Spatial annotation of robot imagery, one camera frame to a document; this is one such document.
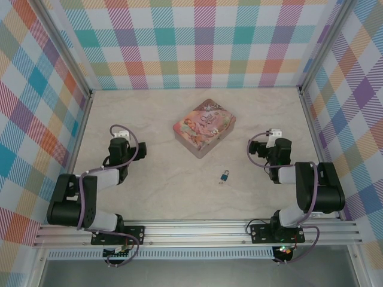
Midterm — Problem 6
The pink storybook tin box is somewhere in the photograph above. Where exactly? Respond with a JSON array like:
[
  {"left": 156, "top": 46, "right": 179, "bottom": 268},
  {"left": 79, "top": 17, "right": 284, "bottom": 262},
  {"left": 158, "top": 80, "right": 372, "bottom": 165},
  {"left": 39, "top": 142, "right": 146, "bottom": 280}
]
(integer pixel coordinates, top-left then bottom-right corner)
[{"left": 172, "top": 98, "right": 238, "bottom": 160}]

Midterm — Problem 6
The small circuit board with LED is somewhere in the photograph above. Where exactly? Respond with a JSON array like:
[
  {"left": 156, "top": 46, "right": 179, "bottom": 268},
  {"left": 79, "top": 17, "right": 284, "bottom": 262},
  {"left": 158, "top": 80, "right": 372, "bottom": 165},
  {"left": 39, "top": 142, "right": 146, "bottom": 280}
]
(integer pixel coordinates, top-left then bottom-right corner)
[{"left": 273, "top": 245, "right": 296, "bottom": 257}]

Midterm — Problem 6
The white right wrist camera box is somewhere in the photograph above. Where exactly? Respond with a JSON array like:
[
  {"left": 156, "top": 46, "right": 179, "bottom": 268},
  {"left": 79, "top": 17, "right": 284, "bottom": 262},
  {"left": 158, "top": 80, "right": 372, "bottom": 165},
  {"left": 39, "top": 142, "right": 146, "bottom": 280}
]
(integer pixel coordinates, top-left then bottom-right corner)
[{"left": 267, "top": 128, "right": 283, "bottom": 148}]

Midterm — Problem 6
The aluminium side rail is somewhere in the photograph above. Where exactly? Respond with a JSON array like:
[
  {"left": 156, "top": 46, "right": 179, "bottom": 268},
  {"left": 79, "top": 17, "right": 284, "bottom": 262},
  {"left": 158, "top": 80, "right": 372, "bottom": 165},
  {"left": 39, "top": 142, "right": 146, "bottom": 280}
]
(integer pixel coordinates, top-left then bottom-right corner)
[
  {"left": 299, "top": 86, "right": 344, "bottom": 222},
  {"left": 52, "top": 89, "right": 95, "bottom": 225}
]

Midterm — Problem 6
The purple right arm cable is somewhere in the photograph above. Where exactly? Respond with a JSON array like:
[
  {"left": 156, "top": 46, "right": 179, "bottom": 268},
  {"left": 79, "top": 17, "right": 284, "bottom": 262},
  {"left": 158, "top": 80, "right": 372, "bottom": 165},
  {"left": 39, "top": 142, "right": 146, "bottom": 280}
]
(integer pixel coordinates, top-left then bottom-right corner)
[{"left": 247, "top": 130, "right": 320, "bottom": 265}]

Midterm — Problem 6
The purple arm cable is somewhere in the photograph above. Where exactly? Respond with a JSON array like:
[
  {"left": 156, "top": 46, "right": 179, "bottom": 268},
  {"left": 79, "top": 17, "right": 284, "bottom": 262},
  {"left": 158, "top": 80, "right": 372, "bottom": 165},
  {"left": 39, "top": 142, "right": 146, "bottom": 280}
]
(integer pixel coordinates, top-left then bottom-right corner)
[
  {"left": 247, "top": 130, "right": 320, "bottom": 265},
  {"left": 77, "top": 124, "right": 140, "bottom": 268}
]

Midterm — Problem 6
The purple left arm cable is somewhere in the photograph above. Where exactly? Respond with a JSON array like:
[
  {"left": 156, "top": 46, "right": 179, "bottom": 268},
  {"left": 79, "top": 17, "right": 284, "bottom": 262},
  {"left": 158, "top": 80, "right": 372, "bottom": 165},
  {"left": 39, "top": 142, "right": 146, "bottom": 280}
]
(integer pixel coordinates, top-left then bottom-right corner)
[{"left": 77, "top": 124, "right": 140, "bottom": 268}]

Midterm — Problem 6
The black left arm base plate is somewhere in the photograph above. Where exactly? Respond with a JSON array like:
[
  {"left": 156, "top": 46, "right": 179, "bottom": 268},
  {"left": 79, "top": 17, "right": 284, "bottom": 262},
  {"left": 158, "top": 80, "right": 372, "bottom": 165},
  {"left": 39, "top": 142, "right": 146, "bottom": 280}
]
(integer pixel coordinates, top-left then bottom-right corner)
[{"left": 91, "top": 225, "right": 146, "bottom": 246}]

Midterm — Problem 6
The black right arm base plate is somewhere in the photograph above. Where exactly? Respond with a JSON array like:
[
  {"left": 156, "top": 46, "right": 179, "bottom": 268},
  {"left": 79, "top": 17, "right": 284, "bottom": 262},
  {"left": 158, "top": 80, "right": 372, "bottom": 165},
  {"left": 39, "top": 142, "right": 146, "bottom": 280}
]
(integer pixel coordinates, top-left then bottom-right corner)
[{"left": 250, "top": 224, "right": 305, "bottom": 245}]

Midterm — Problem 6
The aluminium mounting rail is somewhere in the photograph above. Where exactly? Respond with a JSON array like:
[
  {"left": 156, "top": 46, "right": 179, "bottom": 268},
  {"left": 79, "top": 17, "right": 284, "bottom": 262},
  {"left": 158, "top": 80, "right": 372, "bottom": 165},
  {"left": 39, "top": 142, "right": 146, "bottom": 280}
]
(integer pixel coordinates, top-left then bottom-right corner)
[{"left": 32, "top": 219, "right": 363, "bottom": 249}]

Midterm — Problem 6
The aluminium frame post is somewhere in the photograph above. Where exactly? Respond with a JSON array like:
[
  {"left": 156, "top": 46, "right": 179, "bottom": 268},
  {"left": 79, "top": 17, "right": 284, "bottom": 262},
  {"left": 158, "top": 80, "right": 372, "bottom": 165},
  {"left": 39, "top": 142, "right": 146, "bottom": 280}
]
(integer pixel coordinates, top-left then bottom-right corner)
[
  {"left": 29, "top": 0, "right": 93, "bottom": 99},
  {"left": 299, "top": 0, "right": 357, "bottom": 93}
]

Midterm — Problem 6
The white slotted cable duct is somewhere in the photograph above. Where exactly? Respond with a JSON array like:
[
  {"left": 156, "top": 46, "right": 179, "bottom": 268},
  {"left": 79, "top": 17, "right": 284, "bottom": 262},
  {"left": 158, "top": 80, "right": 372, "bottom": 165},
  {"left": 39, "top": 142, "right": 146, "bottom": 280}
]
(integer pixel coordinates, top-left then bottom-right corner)
[{"left": 47, "top": 247, "right": 275, "bottom": 260}]

